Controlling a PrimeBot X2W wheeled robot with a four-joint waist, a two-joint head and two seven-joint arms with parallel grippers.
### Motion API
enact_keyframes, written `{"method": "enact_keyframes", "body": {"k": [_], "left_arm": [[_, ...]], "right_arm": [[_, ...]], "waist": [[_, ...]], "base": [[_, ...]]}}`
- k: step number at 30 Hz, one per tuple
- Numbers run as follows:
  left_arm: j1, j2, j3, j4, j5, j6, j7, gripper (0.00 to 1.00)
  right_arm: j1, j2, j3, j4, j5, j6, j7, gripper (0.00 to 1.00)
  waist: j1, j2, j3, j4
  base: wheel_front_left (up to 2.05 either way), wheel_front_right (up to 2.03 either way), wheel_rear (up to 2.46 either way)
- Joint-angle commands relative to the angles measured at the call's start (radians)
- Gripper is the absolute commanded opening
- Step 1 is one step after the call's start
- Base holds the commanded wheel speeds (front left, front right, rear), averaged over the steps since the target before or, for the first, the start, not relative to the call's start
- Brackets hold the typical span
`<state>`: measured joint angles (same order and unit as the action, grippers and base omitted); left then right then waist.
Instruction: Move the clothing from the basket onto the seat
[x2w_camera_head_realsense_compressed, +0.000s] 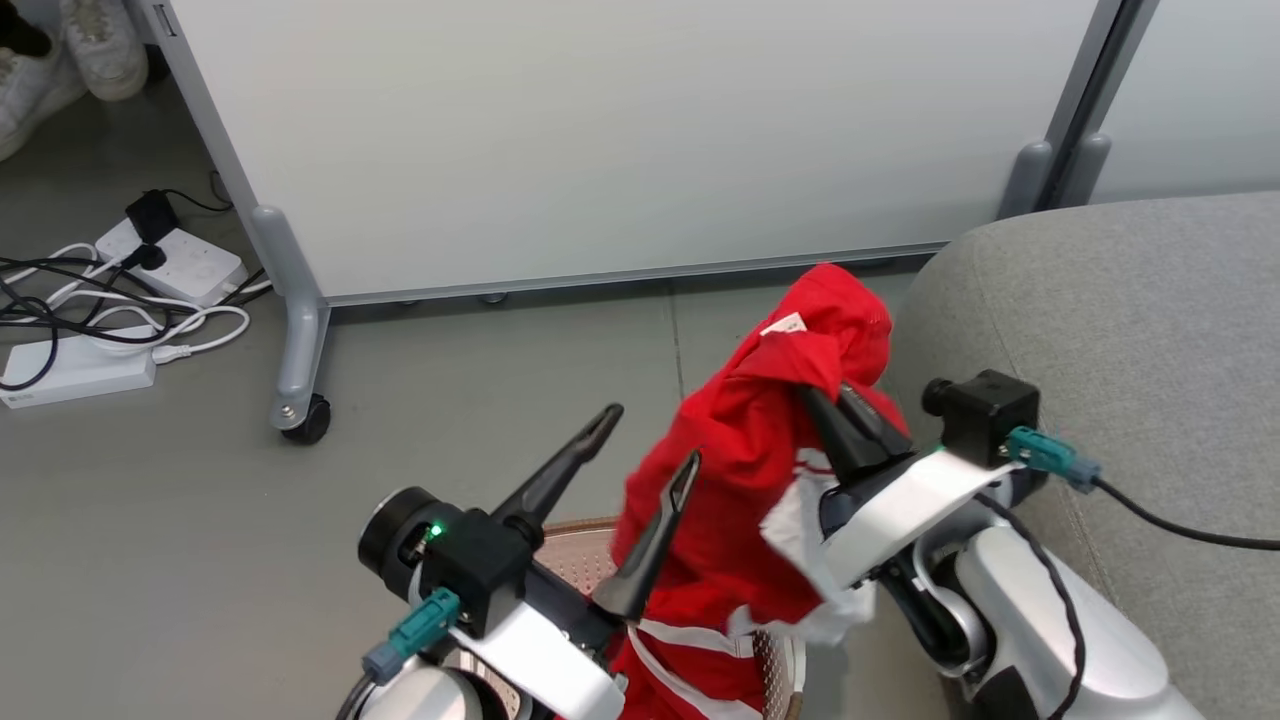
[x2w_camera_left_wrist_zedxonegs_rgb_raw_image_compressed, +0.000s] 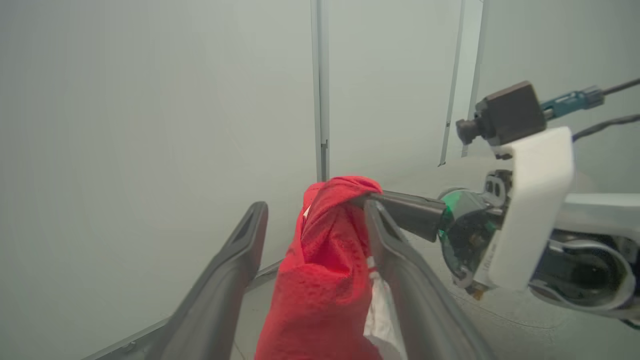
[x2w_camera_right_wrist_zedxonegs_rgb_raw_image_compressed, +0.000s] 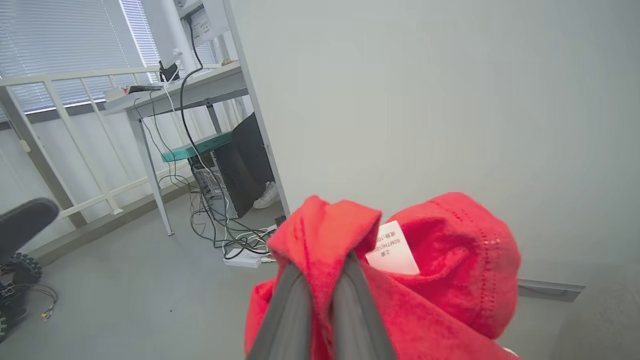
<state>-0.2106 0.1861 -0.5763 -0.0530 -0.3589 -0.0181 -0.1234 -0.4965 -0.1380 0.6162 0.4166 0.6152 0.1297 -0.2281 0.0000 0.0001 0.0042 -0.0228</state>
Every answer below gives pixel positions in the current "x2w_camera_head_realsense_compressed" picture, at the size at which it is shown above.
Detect wide white partition panel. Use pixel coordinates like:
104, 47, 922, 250
130, 0, 1136, 306

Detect white sneaker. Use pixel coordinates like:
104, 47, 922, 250
58, 0, 150, 102
0, 40, 90, 163

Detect short grey partition foot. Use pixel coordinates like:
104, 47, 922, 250
998, 140, 1056, 222
1058, 132, 1113, 208

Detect long grey partition leg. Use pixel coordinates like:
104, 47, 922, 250
250, 205, 332, 431

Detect red garment with white trim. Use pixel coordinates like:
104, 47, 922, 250
605, 263, 913, 720

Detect white power strips with cables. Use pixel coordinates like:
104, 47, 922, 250
0, 170, 271, 393

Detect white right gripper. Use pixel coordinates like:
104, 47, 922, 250
798, 382, 1023, 593

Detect black power adapter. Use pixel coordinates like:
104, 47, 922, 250
124, 189, 182, 245

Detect left teal connector cable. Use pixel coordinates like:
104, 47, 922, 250
335, 587, 463, 720

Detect white power strip with plugs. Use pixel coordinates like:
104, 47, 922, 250
95, 218, 249, 307

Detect white power cable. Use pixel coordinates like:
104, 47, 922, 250
0, 242, 273, 367

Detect long flat white power strip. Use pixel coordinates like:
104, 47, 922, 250
0, 333, 159, 410

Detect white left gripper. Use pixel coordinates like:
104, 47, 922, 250
448, 403, 702, 720

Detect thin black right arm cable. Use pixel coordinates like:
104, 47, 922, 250
975, 492, 1088, 720

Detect cream perforated laundry basket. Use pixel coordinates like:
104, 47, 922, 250
535, 517, 807, 720

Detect black trouser leg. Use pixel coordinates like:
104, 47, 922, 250
0, 0, 53, 58

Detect teal connector cable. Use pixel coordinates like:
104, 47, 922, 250
1005, 426, 1280, 552
335, 587, 463, 720

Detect narrow white partition panel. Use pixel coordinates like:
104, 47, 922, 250
1060, 0, 1280, 206

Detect black caster wheel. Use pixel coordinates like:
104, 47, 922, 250
280, 393, 333, 447

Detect grey fabric sofa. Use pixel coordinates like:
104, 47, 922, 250
885, 190, 1280, 720

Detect right teal connector cable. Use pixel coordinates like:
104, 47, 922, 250
1005, 426, 1280, 552

